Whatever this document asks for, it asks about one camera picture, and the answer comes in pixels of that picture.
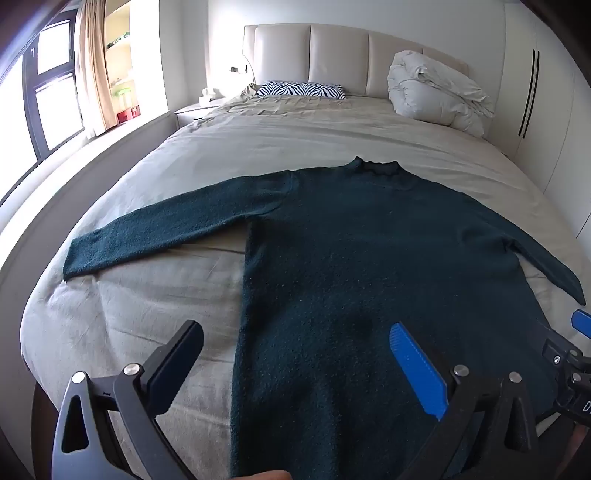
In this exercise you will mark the red box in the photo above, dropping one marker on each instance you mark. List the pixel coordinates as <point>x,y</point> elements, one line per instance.
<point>128,114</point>

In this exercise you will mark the white wardrobe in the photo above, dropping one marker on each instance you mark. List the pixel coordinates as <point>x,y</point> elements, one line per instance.
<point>554,138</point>

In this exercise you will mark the black framed window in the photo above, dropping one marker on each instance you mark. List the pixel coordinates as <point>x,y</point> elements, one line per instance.
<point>55,87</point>

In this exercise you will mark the white wall shelf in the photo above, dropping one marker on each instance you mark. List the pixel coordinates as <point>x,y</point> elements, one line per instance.
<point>122,60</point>

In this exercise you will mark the bed with beige sheet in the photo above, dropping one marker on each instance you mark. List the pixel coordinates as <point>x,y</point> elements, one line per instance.
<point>277,138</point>

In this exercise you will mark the white nightstand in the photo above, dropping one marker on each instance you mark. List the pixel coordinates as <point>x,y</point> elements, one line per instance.
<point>194,113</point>

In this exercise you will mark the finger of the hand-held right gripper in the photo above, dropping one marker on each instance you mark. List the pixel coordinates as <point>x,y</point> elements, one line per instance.
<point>581,321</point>

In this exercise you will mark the tissue box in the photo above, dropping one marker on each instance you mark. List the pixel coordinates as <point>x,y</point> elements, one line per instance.
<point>208,94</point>

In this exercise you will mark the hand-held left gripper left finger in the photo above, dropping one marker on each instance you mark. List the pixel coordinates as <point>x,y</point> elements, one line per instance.
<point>178,364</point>

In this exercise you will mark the beige curtain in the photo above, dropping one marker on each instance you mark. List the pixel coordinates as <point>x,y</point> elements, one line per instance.
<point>94,69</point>

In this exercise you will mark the folded white duvet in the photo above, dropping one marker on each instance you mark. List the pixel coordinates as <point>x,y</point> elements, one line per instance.
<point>429,92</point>

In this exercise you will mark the cream padded headboard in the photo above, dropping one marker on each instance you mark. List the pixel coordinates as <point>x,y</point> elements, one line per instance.
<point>337,60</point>

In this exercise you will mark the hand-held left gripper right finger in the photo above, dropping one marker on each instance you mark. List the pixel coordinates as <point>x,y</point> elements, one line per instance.
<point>415,369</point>

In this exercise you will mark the zebra print pillow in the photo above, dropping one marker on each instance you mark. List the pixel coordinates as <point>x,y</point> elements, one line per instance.
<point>300,90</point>

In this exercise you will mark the dark green knit sweater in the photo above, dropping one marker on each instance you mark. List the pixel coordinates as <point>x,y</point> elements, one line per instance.
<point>346,277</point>

